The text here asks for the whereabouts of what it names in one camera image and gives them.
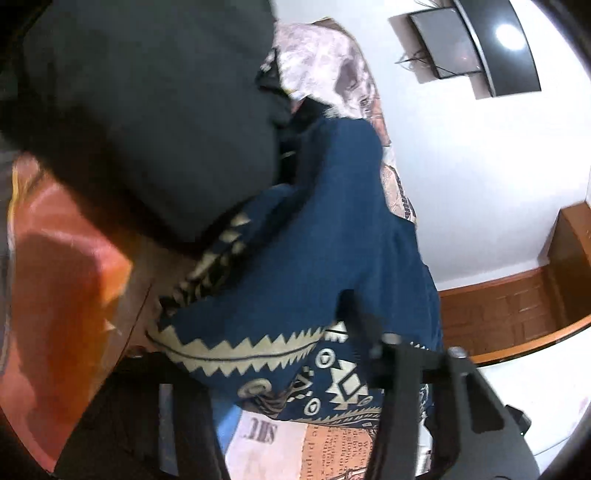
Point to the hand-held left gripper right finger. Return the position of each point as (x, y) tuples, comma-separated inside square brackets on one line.
[(367, 341)]

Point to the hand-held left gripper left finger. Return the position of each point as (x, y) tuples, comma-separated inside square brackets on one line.
[(198, 424)]

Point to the navy patterned hoodie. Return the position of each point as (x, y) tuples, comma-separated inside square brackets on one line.
[(323, 230)]

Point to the wooden door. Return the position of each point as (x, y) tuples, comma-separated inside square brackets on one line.
[(508, 314)]

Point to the newspaper print bed sheet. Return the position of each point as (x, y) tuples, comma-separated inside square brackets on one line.
[(60, 267)]

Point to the black garment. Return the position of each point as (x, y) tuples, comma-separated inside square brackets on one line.
[(147, 101)]

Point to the large black wall television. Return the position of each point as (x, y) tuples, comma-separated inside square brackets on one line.
[(505, 50)]

